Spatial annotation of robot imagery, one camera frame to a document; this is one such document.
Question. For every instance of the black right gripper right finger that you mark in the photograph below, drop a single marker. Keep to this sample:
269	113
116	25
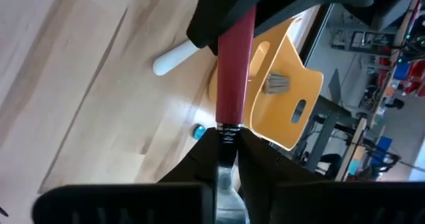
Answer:
332	204

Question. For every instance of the red storage boxes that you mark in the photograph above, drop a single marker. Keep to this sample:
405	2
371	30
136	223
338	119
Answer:
416	79

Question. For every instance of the yellow plastic bin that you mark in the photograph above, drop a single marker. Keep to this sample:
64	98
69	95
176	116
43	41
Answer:
282	117

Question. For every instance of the blue storage box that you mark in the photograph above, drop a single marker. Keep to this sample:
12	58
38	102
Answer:
401	71

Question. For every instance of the black metal table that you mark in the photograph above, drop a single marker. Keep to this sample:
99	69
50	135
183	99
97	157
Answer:
327	131

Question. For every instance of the black aluminium table frame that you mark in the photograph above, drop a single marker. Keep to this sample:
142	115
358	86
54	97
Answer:
317	34

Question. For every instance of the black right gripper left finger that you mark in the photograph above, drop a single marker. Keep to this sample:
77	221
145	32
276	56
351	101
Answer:
133	204

